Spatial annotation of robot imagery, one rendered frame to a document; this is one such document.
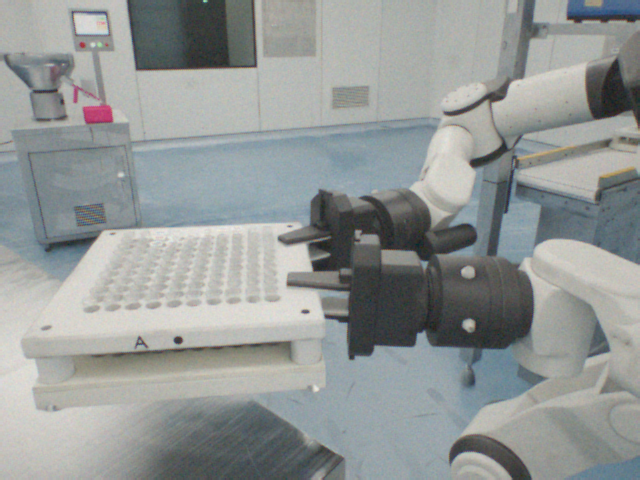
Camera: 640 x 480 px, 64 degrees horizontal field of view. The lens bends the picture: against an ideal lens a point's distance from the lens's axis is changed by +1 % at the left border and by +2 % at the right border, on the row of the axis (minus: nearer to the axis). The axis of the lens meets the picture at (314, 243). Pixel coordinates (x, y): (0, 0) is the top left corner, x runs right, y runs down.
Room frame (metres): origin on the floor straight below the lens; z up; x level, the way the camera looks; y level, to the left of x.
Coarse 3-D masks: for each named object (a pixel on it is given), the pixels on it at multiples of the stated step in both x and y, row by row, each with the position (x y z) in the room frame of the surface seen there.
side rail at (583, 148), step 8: (584, 144) 1.88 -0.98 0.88; (592, 144) 1.90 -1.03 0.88; (600, 144) 1.94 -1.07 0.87; (608, 144) 1.97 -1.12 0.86; (560, 152) 1.78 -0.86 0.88; (568, 152) 1.81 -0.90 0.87; (576, 152) 1.84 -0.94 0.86; (584, 152) 1.87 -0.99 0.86; (520, 160) 1.65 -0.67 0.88; (528, 160) 1.67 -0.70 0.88; (536, 160) 1.70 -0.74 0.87; (544, 160) 1.73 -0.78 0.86; (552, 160) 1.76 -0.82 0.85; (520, 168) 1.65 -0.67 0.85
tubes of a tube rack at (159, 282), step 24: (144, 240) 0.53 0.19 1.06; (192, 240) 0.53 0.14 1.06; (216, 240) 0.53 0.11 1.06; (240, 240) 0.53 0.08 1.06; (144, 264) 0.47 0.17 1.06; (168, 264) 0.46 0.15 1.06; (216, 264) 0.47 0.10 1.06; (240, 264) 0.47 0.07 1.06; (120, 288) 0.42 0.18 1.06; (144, 288) 0.43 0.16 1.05; (168, 288) 0.42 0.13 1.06; (192, 288) 0.41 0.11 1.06; (216, 288) 0.42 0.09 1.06; (240, 288) 0.42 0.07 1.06
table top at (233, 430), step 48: (0, 288) 0.79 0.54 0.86; (48, 288) 0.79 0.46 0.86; (0, 336) 0.64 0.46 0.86; (0, 384) 0.53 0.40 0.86; (0, 432) 0.45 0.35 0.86; (48, 432) 0.45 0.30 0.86; (96, 432) 0.45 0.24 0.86; (144, 432) 0.45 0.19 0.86; (192, 432) 0.45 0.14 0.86; (240, 432) 0.45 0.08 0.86; (288, 432) 0.45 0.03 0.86
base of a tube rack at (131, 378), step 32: (128, 352) 0.39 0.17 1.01; (192, 352) 0.39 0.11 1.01; (224, 352) 0.39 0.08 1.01; (256, 352) 0.39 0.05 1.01; (288, 352) 0.39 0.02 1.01; (64, 384) 0.35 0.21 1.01; (96, 384) 0.35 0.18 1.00; (128, 384) 0.35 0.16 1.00; (160, 384) 0.36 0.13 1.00; (192, 384) 0.36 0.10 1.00; (224, 384) 0.36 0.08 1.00; (256, 384) 0.36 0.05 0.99; (288, 384) 0.37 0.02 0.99; (320, 384) 0.37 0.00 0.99
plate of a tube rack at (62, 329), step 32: (256, 224) 0.60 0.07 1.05; (288, 224) 0.60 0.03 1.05; (96, 256) 0.51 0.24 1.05; (288, 256) 0.50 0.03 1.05; (64, 288) 0.43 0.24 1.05; (224, 288) 0.43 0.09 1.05; (288, 288) 0.43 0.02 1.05; (64, 320) 0.37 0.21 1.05; (96, 320) 0.37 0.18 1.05; (128, 320) 0.37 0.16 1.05; (160, 320) 0.37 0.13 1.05; (192, 320) 0.37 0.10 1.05; (224, 320) 0.37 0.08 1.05; (256, 320) 0.37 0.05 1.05; (288, 320) 0.37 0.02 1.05; (320, 320) 0.37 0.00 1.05; (32, 352) 0.35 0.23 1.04; (64, 352) 0.35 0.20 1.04; (96, 352) 0.35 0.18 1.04
